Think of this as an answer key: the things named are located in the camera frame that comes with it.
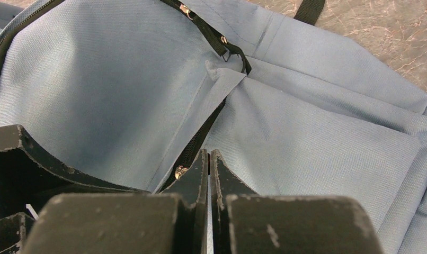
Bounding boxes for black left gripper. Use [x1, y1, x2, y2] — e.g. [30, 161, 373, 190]
[0, 125, 140, 254]

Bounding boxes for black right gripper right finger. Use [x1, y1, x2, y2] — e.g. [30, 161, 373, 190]
[210, 150, 382, 253]

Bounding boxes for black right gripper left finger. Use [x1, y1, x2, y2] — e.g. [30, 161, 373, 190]
[21, 150, 209, 253]

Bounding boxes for blue student backpack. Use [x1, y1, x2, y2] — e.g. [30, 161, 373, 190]
[0, 1, 427, 253]

